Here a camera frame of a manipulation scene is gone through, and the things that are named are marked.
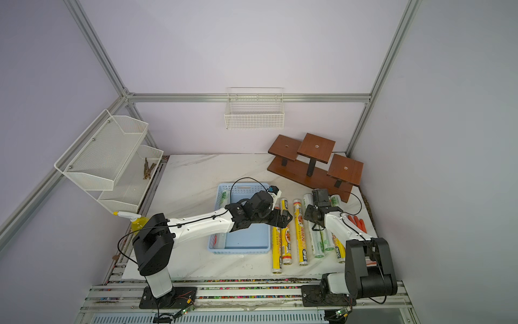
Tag yellow spray bottle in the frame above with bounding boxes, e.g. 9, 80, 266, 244
113, 211, 149, 234

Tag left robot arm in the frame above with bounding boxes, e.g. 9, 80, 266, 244
132, 186, 293, 298

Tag white mesh two-tier shelf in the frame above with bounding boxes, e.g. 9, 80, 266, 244
54, 110, 163, 213

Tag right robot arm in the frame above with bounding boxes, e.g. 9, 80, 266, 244
304, 189, 398, 301

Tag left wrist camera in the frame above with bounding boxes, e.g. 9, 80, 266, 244
267, 186, 282, 202

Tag yellow wrap roll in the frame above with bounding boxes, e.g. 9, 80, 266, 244
332, 234, 346, 263
281, 198, 292, 265
293, 199, 308, 266
272, 227, 283, 275

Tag white green wrap roll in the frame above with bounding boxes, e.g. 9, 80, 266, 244
212, 190, 228, 248

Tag light blue plastic basket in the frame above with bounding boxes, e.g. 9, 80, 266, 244
208, 181, 272, 255

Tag white wire wall basket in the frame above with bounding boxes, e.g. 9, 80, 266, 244
224, 87, 285, 130

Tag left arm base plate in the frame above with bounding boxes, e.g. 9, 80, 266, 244
138, 287, 198, 310

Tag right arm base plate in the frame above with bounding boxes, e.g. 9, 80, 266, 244
301, 285, 357, 307

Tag brown wooden tiered stand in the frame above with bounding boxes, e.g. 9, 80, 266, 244
267, 133, 364, 203

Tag white wrap roll large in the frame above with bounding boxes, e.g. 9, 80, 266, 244
302, 193, 325, 259

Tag brown sticks in shelf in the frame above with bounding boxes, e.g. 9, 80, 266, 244
143, 158, 156, 180

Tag aluminium frame rails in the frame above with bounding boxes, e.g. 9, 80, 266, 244
0, 0, 422, 324

